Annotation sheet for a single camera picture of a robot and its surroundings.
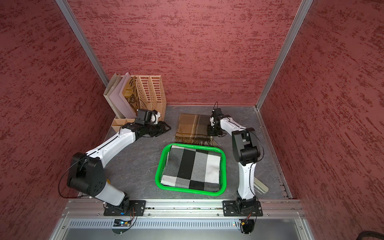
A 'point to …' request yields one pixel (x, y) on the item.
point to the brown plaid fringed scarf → (192, 129)
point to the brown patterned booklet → (131, 93)
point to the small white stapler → (260, 186)
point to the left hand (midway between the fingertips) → (168, 131)
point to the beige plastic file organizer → (144, 92)
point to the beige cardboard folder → (115, 81)
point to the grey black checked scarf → (192, 169)
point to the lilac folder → (115, 94)
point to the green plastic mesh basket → (158, 171)
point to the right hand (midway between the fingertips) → (210, 134)
